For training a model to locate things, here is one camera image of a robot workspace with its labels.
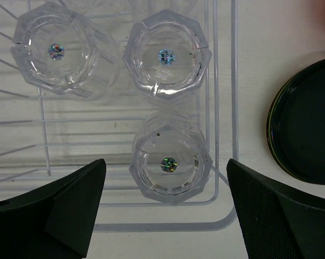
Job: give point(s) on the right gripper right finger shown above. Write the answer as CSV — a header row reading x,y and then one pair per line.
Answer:
x,y
276,220

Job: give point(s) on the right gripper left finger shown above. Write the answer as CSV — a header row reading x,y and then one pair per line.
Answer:
x,y
55,220

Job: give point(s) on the black plate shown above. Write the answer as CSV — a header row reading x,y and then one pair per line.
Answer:
x,y
298,125

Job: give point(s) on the clear glass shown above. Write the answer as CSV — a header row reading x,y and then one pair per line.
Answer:
x,y
64,52
167,55
81,6
146,8
170,160

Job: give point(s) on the lime green plate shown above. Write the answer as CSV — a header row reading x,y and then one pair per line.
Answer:
x,y
269,135

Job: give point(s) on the clear plastic dish rack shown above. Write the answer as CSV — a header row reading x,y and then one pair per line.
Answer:
x,y
44,137

